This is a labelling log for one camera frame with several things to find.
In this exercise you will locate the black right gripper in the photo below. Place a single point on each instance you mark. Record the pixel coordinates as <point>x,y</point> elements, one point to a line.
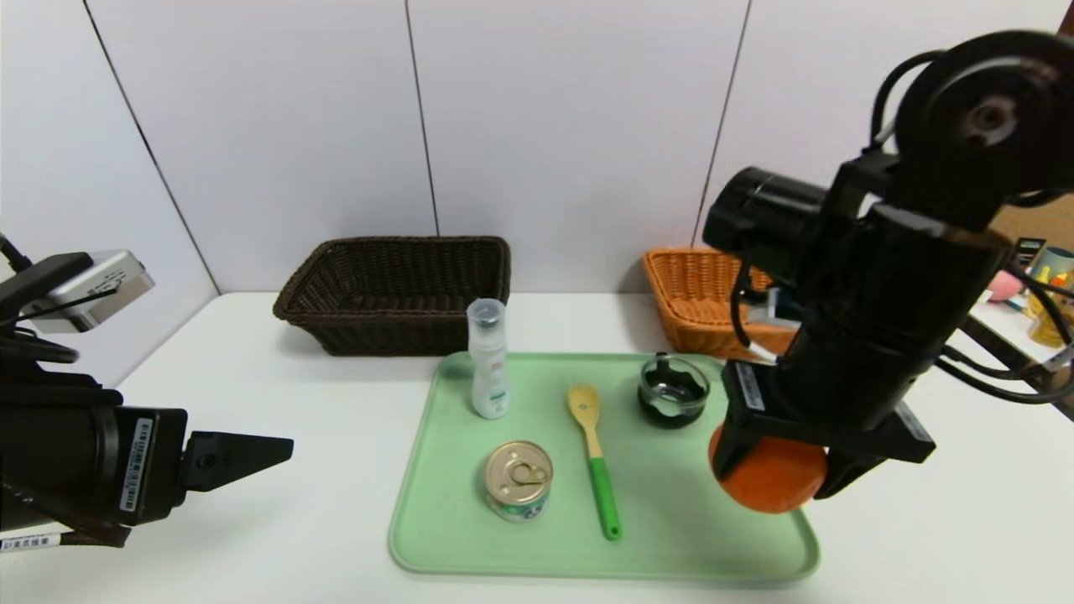
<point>759,396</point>

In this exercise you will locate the white spray bottle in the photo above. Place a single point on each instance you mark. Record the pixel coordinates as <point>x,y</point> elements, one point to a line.
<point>489,377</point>

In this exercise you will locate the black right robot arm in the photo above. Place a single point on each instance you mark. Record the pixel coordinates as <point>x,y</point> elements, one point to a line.
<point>881,294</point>

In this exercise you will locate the yellow banana toy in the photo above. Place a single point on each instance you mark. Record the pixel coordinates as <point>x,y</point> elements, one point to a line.
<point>1049,323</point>

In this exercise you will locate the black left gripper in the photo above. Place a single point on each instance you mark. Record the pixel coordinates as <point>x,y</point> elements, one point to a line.
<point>148,463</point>

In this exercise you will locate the small black box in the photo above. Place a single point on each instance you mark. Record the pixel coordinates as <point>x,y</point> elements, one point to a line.
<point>1028,252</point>

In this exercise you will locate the orange fruit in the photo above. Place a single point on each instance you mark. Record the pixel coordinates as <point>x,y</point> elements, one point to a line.
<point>768,482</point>

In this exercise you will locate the gold lid tin can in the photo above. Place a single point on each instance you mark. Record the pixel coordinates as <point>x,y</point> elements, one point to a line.
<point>518,474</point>

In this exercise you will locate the orange wicker basket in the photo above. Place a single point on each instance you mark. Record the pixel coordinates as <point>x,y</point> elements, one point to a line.
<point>688,294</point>

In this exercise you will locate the pink plush toy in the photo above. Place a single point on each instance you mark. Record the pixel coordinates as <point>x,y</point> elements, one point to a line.
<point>1003,287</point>

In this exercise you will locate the light green plastic tray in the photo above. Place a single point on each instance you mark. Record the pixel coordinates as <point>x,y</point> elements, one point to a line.
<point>671,503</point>

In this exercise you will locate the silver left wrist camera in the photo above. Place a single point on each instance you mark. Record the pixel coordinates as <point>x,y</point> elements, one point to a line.
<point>109,285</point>

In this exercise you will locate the white side table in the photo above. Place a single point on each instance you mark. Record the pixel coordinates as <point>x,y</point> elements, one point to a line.
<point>1003,323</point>

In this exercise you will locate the teal cup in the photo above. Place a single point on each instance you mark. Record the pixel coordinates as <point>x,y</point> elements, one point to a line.
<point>1055,264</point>

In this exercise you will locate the dark brown wicker basket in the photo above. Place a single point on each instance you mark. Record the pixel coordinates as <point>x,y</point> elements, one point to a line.
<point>394,285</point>

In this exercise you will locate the glass bowl black insert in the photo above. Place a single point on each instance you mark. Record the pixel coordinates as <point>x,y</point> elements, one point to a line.
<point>673,394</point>

